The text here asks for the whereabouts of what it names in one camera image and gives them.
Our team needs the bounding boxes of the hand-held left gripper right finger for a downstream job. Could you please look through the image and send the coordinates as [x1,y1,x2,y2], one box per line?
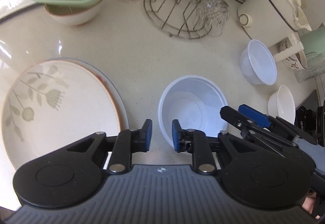
[171,120,252,175]

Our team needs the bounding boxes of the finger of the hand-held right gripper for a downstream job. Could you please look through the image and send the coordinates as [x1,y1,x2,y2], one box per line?
[238,104,296,138]
[220,106,285,158]

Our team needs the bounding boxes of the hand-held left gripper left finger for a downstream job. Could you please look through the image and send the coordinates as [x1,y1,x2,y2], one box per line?
[66,119,153,173]

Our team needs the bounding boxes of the white pink-flower plate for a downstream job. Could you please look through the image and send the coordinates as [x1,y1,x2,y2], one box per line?
[46,57,130,130]

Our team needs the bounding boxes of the translucent white plastic bowl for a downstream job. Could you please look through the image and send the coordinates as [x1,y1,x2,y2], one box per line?
[240,39,278,85]
[158,75,229,150]

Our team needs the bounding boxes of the white leaf-print plate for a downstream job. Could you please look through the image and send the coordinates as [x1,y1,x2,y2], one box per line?
[1,60,122,171]

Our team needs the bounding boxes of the person's right hand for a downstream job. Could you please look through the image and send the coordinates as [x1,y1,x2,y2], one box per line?
[302,196,320,220]

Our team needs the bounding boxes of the white ceramic bowl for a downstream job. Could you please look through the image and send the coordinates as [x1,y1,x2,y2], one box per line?
[267,85,296,125]

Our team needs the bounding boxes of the black gas stove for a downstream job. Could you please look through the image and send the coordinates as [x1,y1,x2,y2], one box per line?
[296,89,325,146]

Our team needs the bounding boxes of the clear textured glass jar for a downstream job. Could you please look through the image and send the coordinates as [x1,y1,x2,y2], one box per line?
[295,52,325,83]

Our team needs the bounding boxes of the pale green container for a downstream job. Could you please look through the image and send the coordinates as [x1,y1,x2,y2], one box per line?
[300,30,325,56]

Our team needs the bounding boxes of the clear textured glass cup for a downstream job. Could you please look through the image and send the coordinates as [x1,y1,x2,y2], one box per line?
[195,0,230,37]

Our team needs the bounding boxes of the white electric pot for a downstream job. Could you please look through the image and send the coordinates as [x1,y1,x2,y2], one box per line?
[237,0,312,40]

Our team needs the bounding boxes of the white bowl with red rim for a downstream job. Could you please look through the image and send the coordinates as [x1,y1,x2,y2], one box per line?
[44,0,109,27]

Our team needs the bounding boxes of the white drain tray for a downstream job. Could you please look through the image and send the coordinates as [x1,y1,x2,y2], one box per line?
[0,0,43,22]

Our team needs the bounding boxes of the floral mug with white handle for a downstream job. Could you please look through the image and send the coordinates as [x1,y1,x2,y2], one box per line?
[273,34,309,70]

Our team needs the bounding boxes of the wire glass rack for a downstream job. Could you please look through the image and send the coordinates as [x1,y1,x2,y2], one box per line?
[143,0,230,40]

